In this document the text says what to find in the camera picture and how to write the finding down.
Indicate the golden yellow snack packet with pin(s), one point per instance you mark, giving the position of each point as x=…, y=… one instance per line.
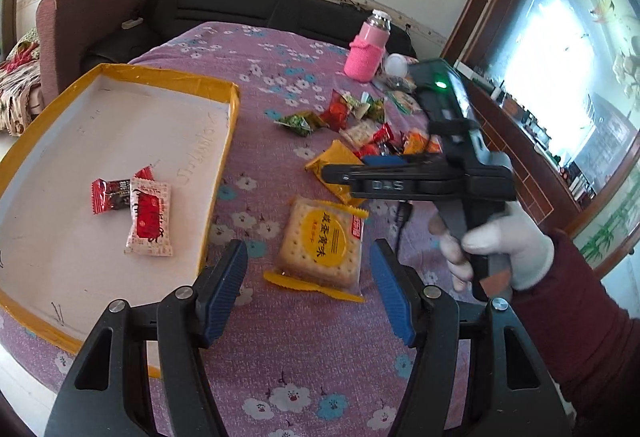
x=335, y=152

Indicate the person's right hand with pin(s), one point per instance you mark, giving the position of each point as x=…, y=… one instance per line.
x=525, y=242

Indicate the yellow-edged cardboard tray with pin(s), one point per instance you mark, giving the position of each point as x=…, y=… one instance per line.
x=100, y=127

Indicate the dark red candy packet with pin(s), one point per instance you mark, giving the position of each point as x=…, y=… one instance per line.
x=107, y=194

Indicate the cracker packet round yellow label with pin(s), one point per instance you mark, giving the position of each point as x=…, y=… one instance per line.
x=320, y=242

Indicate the pink sleeved bottle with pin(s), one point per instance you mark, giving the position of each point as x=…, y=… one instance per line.
x=365, y=52

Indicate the purple floral tablecloth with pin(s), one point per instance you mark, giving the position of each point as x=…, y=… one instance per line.
x=300, y=342

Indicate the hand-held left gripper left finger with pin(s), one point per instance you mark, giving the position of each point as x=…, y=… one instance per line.
x=222, y=297

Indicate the small green candy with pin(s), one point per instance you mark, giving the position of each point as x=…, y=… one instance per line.
x=357, y=103

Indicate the white round bulb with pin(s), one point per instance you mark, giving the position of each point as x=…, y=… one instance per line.
x=397, y=64

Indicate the floral blanket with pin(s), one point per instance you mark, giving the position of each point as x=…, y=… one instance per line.
x=20, y=67

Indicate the person's right forearm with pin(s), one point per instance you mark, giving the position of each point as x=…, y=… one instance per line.
x=590, y=342

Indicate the white red snack packet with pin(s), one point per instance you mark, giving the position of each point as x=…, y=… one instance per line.
x=147, y=219

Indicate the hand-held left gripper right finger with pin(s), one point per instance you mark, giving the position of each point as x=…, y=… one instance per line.
x=392, y=289

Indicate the maroon armchair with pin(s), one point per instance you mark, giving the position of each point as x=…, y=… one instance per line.
x=75, y=32

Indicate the wooden glass door frame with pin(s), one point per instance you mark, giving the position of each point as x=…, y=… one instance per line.
x=480, y=17

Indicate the black sofa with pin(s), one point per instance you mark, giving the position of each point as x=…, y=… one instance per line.
x=225, y=2

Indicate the small white remote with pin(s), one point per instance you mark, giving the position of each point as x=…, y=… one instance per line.
x=132, y=23

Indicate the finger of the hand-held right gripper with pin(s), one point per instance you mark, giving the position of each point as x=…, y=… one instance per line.
x=385, y=160
x=380, y=184

